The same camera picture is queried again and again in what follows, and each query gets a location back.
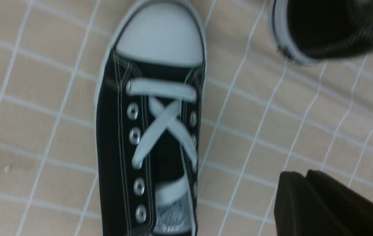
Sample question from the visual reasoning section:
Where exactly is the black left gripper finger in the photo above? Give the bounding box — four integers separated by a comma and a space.
274, 170, 373, 236

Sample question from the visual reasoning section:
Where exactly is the black lace-up sneaker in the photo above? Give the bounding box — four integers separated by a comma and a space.
94, 0, 207, 236
269, 0, 373, 65

